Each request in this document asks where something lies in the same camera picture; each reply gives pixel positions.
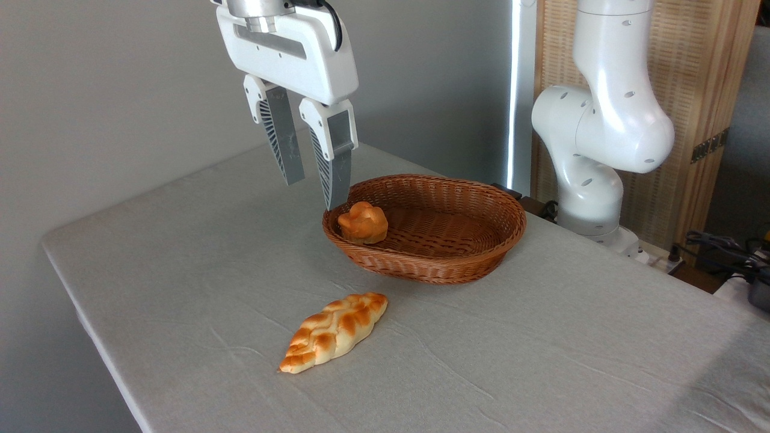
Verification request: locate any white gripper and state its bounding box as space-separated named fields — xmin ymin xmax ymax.
xmin=215 ymin=3 xmax=360 ymax=211

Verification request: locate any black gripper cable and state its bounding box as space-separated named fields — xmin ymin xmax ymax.
xmin=295 ymin=0 xmax=343 ymax=52

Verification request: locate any white vertical pole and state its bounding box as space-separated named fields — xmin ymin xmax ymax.
xmin=507 ymin=0 xmax=538 ymax=196

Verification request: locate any black screen hinge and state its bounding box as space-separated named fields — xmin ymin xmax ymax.
xmin=691 ymin=128 xmax=730 ymax=164

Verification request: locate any grey tablecloth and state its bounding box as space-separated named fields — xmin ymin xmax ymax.
xmin=41 ymin=141 xmax=770 ymax=433

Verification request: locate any brown oval wicker basket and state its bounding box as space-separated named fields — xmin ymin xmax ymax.
xmin=322 ymin=174 xmax=528 ymax=285

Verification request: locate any long braided bread loaf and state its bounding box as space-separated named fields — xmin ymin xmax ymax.
xmin=278 ymin=292 xmax=389 ymax=375

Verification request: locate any black cable bundle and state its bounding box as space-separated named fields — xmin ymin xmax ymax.
xmin=671 ymin=230 xmax=770 ymax=283

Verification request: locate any round knotted bread roll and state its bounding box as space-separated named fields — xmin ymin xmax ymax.
xmin=337 ymin=201 xmax=389 ymax=245

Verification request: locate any white power strip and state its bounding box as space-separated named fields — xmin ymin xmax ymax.
xmin=639 ymin=241 xmax=683 ymax=272

